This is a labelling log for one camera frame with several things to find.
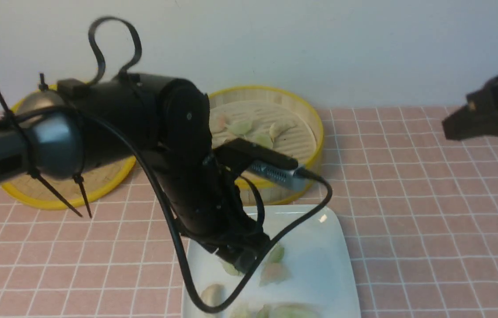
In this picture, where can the pale dumpling in steamer right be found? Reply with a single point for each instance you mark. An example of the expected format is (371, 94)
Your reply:
(279, 127)

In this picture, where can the green dumpling in steamer back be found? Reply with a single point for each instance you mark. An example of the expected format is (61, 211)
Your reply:
(240, 128)

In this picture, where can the green dumpling at plate bottom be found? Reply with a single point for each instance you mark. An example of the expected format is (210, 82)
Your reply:
(287, 311)

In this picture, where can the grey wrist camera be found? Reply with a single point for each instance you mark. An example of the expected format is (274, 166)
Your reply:
(275, 170)

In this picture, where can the small green dumpling on plate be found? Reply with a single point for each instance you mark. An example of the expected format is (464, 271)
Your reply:
(276, 255)

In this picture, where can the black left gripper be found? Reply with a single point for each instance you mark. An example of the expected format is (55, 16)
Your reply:
(200, 187)

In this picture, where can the pink dumpling in steamer back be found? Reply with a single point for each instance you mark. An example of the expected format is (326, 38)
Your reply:
(218, 123)

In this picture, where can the small green dumpling in steamer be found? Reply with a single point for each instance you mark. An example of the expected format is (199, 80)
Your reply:
(264, 140)

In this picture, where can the yellow-rimmed bamboo steamer lid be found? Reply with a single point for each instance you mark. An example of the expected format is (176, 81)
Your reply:
(98, 182)

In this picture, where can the green dumpling on plate left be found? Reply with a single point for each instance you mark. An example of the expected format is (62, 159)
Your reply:
(230, 269)

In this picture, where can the yellow-rimmed bamboo steamer basket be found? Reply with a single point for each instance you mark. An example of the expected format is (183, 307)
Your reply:
(265, 105)

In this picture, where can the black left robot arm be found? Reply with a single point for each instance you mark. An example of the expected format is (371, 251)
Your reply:
(164, 123)

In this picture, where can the pink dumpling on plate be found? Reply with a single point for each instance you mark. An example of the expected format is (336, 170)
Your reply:
(274, 273)

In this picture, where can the white dumpling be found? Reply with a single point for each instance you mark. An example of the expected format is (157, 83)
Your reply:
(212, 295)

